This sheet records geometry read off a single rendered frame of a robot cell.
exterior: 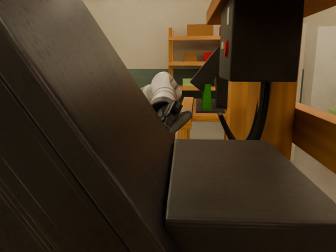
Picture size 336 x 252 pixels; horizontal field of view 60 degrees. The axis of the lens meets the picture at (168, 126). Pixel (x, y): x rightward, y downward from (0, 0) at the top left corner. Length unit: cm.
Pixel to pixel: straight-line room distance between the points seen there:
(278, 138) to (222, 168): 39
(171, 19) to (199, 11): 72
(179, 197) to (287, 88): 51
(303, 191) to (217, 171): 11
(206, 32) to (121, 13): 226
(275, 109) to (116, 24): 736
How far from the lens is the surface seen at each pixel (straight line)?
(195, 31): 718
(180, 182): 36
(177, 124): 81
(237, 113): 120
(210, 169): 41
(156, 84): 90
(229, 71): 55
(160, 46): 773
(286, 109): 78
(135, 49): 783
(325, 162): 65
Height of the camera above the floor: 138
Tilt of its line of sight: 12 degrees down
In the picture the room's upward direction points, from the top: straight up
